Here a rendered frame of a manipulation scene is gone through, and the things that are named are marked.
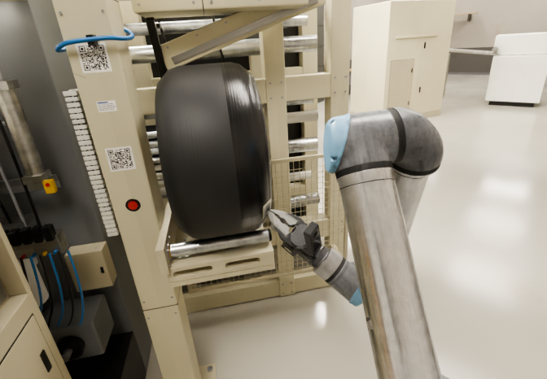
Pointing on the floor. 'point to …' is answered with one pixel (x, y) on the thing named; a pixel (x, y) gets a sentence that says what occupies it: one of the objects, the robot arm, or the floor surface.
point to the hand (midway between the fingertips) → (272, 212)
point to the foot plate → (208, 371)
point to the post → (158, 320)
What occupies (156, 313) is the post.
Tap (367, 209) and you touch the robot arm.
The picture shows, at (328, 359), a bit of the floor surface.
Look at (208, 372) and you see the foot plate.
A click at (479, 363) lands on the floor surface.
